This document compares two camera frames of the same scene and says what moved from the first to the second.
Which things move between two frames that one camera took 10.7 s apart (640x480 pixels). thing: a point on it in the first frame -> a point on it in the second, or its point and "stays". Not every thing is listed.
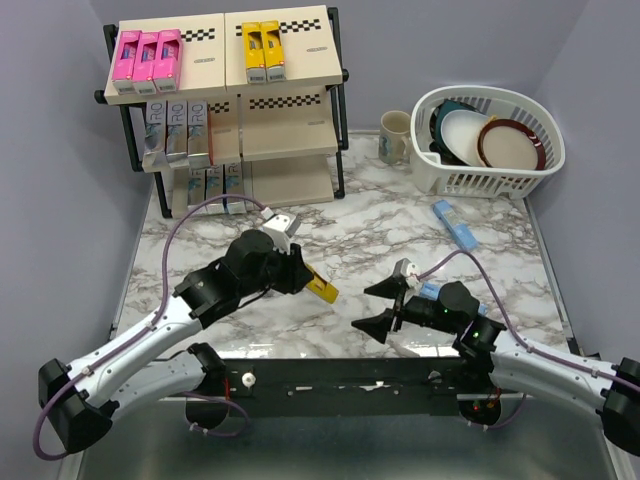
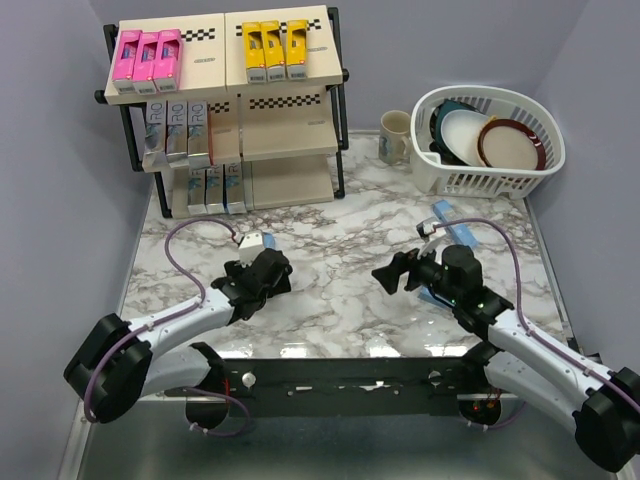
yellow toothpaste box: [254, 52] stays
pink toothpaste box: [168, 63] stays
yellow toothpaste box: [321, 288] -> [296, 48]
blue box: [432, 291] stays
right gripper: [378, 324] -> [402, 262]
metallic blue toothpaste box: [234, 186] stays
